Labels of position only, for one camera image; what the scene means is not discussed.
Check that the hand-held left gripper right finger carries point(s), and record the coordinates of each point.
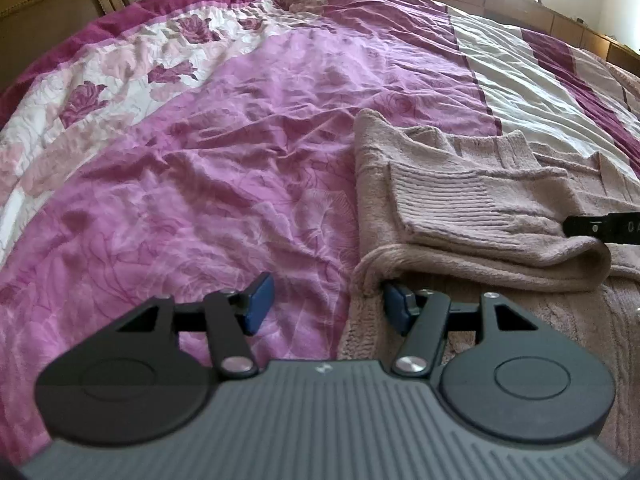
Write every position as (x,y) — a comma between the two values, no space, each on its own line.
(397,307)

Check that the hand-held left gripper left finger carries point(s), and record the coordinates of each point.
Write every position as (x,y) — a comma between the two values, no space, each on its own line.
(260,305)

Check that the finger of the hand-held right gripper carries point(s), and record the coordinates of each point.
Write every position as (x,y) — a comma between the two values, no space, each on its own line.
(585,226)

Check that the pink knit cardigan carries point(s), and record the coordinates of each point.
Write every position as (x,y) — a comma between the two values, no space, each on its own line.
(450,195)

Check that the pink fuzzy blanket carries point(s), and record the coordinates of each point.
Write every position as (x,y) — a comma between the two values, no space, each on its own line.
(627,90)

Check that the magenta floral bedspread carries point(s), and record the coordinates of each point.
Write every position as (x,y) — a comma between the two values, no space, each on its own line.
(200,160)

